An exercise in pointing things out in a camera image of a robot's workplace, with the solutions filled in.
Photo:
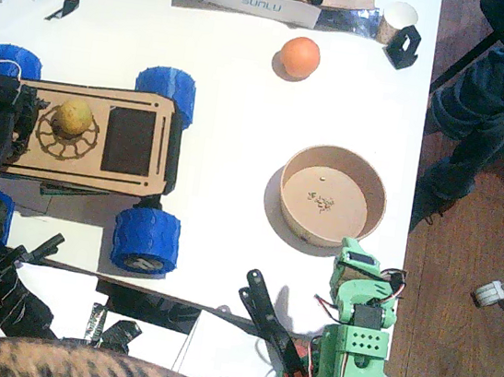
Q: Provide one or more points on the round cardboard bowl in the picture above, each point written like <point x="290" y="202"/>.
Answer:
<point x="323" y="212"/>

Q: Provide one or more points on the wooden microverch rover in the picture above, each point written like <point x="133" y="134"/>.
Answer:
<point x="78" y="170"/>

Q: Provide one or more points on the white SUNLU box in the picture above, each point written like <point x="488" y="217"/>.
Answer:
<point x="266" y="7"/>

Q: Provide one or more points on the paper cup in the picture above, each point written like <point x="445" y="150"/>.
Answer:
<point x="400" y="15"/>

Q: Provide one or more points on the black printed holder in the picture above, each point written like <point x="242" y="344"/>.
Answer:
<point x="391" y="51"/>

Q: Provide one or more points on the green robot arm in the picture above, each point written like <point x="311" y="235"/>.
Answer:
<point x="352" y="346"/>

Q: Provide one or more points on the white furniture leg foot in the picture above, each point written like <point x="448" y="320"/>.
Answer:
<point x="489" y="294"/>

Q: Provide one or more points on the black silver foil bag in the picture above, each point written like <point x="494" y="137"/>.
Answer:
<point x="117" y="331"/>

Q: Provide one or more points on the black clamp with red grip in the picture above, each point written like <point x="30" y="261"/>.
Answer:
<point x="264" y="311"/>

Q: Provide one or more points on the yellow lemon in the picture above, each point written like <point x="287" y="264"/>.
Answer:
<point x="73" y="117"/>

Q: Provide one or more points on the brown black striped fabric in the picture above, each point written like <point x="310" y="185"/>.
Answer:
<point x="70" y="367"/>

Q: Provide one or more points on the person in blue jeans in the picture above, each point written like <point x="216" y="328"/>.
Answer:
<point x="491" y="104"/>

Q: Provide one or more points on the orange ball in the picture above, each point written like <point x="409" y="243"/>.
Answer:
<point x="299" y="57"/>

